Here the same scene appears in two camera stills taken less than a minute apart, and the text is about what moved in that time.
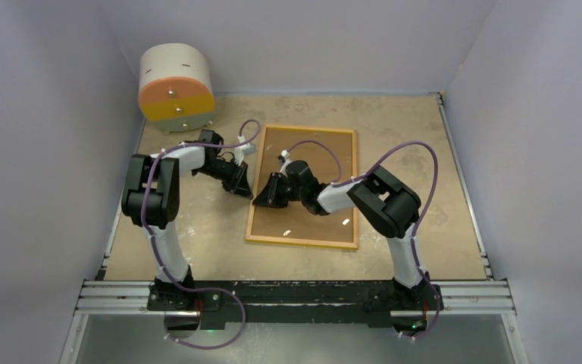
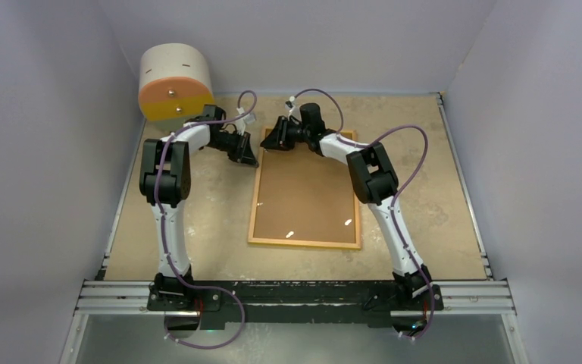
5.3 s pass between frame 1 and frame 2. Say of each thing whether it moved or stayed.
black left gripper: moved
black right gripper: moved
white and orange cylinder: stayed
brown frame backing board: stayed
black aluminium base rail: stayed
